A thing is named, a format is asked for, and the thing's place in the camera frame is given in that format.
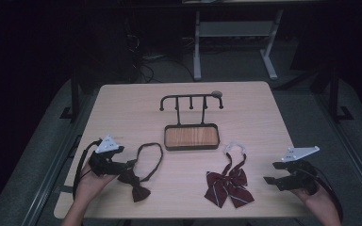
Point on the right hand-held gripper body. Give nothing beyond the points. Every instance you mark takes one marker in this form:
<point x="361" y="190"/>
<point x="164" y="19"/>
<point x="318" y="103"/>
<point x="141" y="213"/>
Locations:
<point x="300" y="180"/>

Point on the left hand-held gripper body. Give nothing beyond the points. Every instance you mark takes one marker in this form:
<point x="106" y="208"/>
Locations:
<point x="106" y="166"/>

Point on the dark brown bow tie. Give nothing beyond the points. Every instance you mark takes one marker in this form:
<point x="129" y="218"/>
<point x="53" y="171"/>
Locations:
<point x="138" y="192"/>

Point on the red striped bow tie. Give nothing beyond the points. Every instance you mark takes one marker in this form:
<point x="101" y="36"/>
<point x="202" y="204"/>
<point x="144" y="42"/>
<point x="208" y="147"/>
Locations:
<point x="229" y="182"/>

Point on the black hook rack wooden base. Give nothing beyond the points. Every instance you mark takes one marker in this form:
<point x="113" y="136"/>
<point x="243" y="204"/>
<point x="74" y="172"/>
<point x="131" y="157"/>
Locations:
<point x="191" y="137"/>

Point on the person's right hand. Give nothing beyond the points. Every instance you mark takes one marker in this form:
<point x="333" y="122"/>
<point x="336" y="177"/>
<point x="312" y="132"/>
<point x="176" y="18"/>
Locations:
<point x="314" y="199"/>

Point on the person's left hand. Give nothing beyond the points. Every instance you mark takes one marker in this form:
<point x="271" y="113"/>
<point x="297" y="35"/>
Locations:
<point x="91" y="185"/>

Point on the black metal stand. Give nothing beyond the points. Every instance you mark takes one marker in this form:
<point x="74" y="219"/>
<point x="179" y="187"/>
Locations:
<point x="334" y="97"/>
<point x="74" y="97"/>

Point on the grey round disc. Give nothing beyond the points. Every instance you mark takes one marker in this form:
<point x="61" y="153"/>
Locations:
<point x="217" y="93"/>

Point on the grey metal rail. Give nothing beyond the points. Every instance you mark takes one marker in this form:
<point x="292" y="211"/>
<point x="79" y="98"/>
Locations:
<point x="52" y="177"/>
<point x="348" y="147"/>

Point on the white metal table frame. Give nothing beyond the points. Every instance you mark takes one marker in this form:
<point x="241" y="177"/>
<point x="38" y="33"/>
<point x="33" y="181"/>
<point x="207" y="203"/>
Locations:
<point x="234" y="29"/>

